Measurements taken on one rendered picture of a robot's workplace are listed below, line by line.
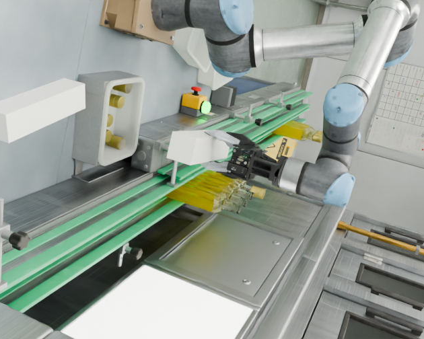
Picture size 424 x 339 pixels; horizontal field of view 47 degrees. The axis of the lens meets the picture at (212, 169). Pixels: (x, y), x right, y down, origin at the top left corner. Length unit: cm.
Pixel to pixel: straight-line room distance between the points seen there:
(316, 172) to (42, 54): 65
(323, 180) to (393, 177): 638
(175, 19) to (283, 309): 78
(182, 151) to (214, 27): 36
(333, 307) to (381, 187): 609
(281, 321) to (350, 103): 56
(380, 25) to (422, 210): 647
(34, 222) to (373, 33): 83
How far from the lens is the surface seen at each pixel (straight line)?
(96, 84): 123
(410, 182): 743
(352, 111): 98
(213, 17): 124
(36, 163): 122
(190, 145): 106
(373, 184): 747
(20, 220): 110
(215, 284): 129
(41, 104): 108
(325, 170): 106
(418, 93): 718
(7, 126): 103
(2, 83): 108
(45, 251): 103
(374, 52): 111
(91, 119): 125
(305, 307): 135
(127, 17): 125
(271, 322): 122
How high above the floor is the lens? 150
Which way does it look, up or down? 19 degrees down
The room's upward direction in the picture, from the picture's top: 108 degrees clockwise
